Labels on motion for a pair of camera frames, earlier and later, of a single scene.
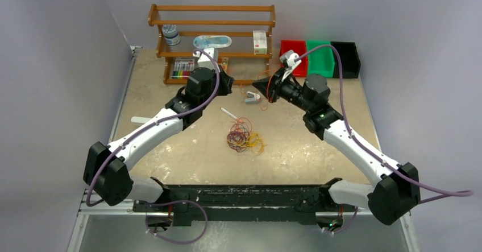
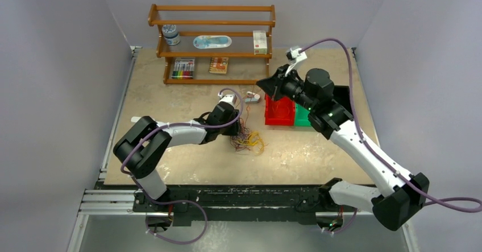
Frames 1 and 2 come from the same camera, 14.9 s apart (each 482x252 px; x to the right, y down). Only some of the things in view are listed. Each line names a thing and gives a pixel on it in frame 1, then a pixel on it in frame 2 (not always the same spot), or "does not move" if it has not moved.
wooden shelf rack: (235, 40) does not move
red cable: (236, 140) -> (244, 131)
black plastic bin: (349, 58) -> (341, 96)
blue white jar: (170, 33) does not move
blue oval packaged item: (212, 41) does not move
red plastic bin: (299, 47) -> (279, 112)
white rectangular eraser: (138, 119) does not move
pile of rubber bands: (237, 140) does not move
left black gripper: (226, 82) -> (234, 130)
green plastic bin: (321, 61) -> (301, 115)
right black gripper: (271, 87) does not move
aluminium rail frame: (127, 209) does not move
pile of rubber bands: (254, 142) does not move
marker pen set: (182, 67) does not move
